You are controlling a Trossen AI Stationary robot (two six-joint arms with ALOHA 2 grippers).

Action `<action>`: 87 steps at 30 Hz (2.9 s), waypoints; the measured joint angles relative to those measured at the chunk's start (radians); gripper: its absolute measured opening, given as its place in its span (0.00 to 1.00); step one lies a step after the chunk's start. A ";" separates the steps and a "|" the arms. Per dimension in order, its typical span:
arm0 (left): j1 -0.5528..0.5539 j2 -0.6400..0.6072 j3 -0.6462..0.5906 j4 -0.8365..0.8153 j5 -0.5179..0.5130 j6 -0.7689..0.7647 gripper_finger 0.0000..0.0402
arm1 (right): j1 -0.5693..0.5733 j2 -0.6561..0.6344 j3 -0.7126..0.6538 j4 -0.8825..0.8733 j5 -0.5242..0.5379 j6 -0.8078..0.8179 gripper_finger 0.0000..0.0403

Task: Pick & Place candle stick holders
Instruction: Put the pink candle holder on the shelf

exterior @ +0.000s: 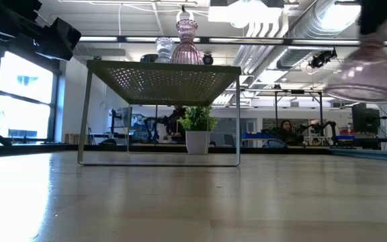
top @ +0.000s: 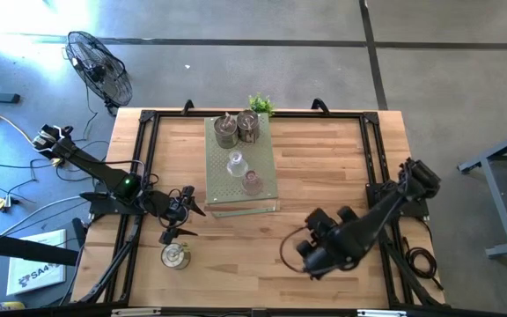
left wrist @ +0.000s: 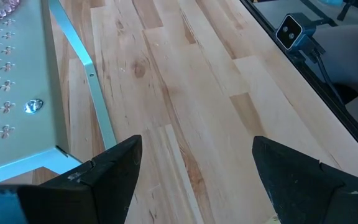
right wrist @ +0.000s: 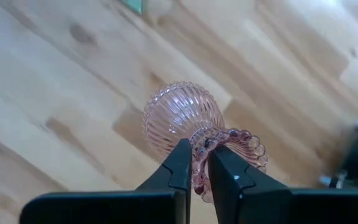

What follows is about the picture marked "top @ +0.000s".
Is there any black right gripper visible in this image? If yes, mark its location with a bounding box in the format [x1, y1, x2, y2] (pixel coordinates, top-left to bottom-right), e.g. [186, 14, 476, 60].
[295, 228, 358, 280]

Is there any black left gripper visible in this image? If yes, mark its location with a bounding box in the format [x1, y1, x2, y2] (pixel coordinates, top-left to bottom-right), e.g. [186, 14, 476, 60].
[159, 185, 207, 246]

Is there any silver lidded metal tin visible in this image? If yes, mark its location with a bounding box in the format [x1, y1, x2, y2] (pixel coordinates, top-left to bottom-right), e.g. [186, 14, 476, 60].
[236, 108, 261, 144]
[160, 240, 192, 271]

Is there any clear ribbed glass candle holder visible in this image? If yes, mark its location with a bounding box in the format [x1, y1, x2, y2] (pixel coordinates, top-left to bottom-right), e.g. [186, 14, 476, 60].
[225, 150, 249, 178]

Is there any pink ribbed glass candle holder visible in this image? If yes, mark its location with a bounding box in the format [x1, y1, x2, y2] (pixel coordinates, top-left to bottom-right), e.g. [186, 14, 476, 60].
[240, 170, 264, 197]

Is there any clear glass jar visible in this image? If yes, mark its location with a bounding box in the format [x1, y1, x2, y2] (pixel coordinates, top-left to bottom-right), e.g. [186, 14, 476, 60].
[213, 112, 239, 150]

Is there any green perforated metal shelf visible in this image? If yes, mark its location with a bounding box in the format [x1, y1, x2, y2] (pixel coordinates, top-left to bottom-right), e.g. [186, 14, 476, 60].
[203, 112, 281, 218]

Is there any green plant in white pot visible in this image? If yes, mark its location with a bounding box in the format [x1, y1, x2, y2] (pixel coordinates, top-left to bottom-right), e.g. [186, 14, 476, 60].
[247, 92, 276, 118]

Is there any white printed sign board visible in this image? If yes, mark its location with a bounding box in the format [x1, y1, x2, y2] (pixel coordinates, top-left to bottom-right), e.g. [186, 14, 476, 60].
[5, 228, 68, 296]

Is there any black floor fan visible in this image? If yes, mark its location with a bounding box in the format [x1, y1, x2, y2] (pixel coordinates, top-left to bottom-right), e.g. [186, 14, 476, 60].
[64, 30, 134, 116]

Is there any black metal beam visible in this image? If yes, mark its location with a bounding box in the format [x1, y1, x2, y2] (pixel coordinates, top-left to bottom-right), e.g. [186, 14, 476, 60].
[0, 227, 81, 267]

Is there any grey metal stand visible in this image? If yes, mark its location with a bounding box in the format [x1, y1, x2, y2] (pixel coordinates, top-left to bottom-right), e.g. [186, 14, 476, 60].
[458, 122, 507, 259]

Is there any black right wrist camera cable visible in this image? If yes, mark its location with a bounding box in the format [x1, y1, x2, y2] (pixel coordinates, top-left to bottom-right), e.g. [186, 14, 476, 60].
[278, 225, 320, 275]

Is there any silver metal bracket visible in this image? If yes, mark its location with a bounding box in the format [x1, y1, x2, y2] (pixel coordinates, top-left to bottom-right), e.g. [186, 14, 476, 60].
[356, 309, 408, 317]
[111, 307, 162, 317]

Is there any coiled black cable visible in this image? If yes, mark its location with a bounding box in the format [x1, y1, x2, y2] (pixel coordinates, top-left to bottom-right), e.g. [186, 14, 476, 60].
[405, 237, 445, 291]

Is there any white floor cable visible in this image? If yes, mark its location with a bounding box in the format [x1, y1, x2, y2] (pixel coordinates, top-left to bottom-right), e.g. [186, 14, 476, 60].
[0, 195, 94, 239]

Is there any black aluminium table frame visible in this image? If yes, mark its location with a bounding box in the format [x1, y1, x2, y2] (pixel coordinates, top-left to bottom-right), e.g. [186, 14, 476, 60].
[77, 108, 446, 309]

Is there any beige extension cord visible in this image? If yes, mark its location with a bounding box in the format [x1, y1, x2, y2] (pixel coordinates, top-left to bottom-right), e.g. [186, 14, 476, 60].
[0, 90, 68, 212]

